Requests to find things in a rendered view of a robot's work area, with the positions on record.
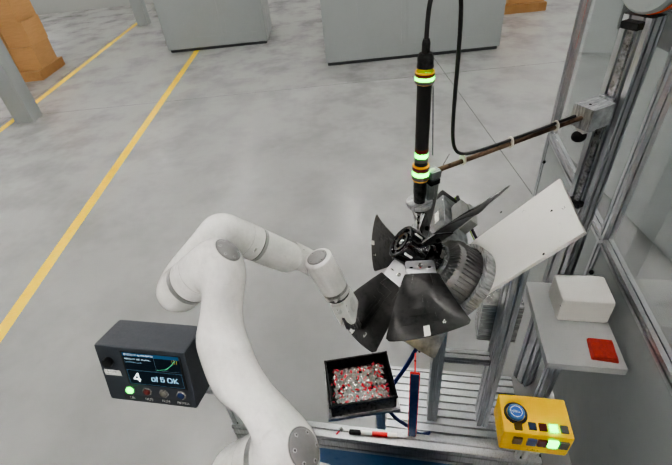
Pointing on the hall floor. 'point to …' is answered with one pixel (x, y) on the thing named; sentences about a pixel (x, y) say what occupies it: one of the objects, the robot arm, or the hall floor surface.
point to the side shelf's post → (546, 383)
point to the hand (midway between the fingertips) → (354, 323)
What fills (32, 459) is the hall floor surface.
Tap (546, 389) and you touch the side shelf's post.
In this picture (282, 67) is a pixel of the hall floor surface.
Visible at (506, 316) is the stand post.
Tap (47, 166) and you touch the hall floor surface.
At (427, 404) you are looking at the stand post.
